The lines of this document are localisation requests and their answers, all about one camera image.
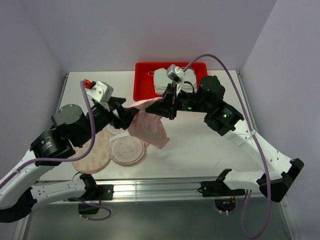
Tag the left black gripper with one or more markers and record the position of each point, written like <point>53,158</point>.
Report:
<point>125,115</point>

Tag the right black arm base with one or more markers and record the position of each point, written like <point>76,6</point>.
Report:
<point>233,199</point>

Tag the white bra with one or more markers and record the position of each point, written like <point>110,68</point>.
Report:
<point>160,80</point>

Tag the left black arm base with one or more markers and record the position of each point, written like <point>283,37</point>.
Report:
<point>92,209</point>

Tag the aluminium frame rail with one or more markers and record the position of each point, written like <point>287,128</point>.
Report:
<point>194,154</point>

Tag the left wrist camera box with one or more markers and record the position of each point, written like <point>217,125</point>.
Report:
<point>99,91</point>

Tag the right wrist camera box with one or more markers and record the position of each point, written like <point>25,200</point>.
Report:
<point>177,76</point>

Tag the pink bra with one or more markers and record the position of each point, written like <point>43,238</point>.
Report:
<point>148,127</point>

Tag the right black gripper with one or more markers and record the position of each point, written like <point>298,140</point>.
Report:
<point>164,107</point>

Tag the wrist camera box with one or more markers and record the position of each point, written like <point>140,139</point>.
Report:
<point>177,76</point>
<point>99,91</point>

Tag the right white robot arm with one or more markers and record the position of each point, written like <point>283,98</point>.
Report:
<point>278,171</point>

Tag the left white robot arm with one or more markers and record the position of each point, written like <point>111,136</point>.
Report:
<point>71,128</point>

